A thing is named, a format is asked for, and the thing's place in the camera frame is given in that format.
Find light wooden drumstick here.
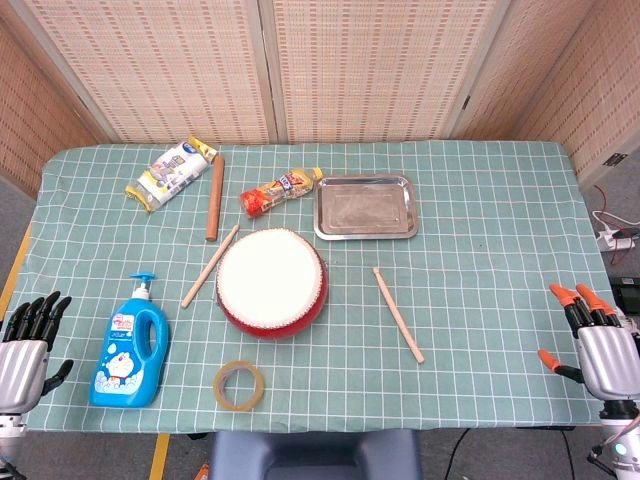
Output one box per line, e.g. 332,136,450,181
180,224,241,309
372,267,426,365

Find clear packing tape roll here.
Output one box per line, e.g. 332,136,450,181
213,359,266,413

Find red drum white skin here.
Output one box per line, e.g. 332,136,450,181
215,227,330,341

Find green checked tablecloth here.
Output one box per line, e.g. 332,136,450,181
8,139,632,434

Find black box on floor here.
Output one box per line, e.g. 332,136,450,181
610,276,640,315

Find bamboo folding screen panel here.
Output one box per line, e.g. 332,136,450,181
514,0,640,189
447,0,609,141
259,0,514,145
0,0,279,146
0,14,114,199

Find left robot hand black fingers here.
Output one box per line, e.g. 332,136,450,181
0,291,75,415

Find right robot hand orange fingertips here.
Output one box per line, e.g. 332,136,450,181
537,283,640,401

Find blue pump detergent bottle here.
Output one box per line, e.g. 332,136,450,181
88,271,171,409

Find brown wooden rolling pin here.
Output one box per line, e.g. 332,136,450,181
205,155,226,243

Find white power strip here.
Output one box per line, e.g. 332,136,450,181
594,227,640,252

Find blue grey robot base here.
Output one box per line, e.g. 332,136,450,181
208,428,424,480

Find white snack pack yellow ends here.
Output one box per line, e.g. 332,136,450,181
124,135,218,215

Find orange yellow snack pack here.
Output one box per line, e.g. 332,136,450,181
239,167,325,220

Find stainless steel tray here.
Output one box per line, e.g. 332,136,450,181
313,172,419,242

